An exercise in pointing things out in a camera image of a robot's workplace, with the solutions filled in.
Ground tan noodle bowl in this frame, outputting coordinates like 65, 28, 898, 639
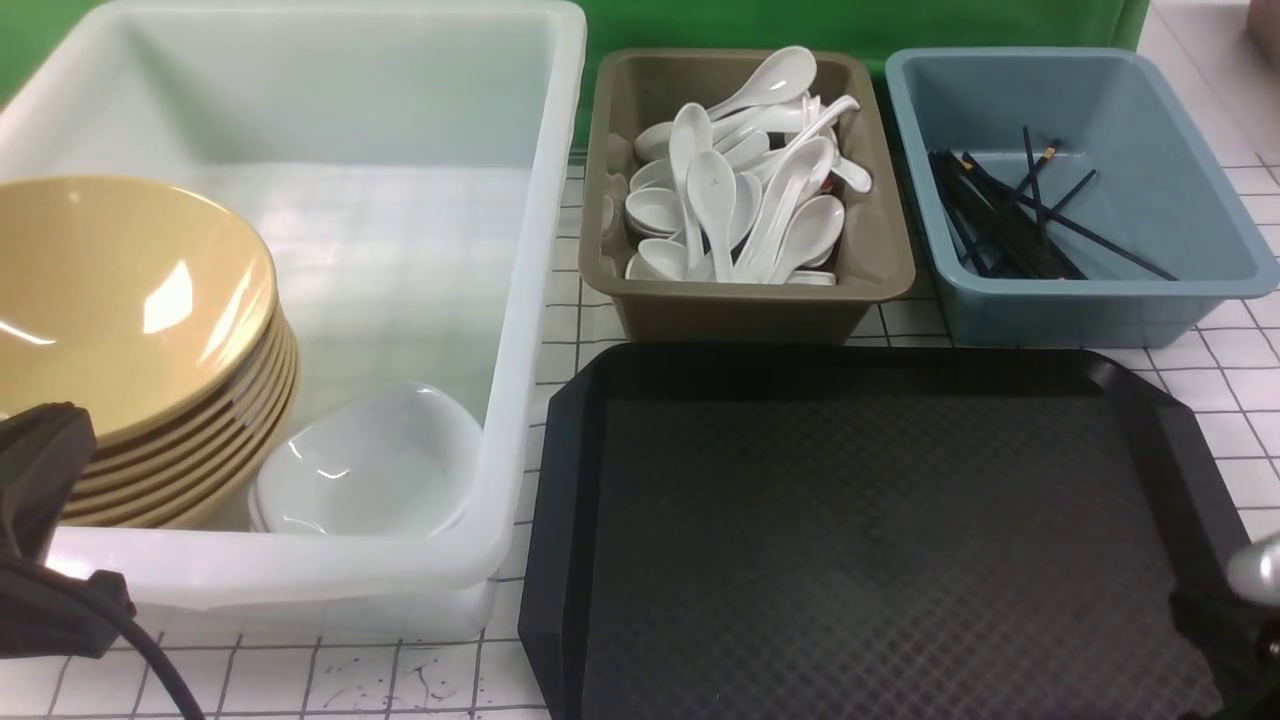
1, 176, 278, 443

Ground white soup spoon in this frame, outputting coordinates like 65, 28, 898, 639
686, 150, 737, 283

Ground black chopstick pair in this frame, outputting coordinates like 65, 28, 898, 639
1014, 126, 1062, 249

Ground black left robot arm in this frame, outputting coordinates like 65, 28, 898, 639
1, 402, 119, 659

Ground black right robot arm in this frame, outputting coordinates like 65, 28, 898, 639
1170, 532, 1279, 719

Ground black plastic tray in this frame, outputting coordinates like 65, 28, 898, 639
517, 343, 1249, 719

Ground pile of white spoons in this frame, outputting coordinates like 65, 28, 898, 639
620, 45, 876, 284

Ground white dish in tub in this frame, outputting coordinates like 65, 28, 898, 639
248, 383, 483, 538

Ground olive green spoon bin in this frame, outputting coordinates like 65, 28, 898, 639
579, 49, 916, 345

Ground large translucent white tub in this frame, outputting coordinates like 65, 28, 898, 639
3, 1, 588, 643

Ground black chopsticks in bin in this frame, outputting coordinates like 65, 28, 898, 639
928, 151, 1176, 281

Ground stack of tan bowls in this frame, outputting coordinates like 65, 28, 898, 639
60, 304, 300, 529

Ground blue chopstick bin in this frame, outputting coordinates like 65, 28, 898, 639
884, 47, 1277, 348

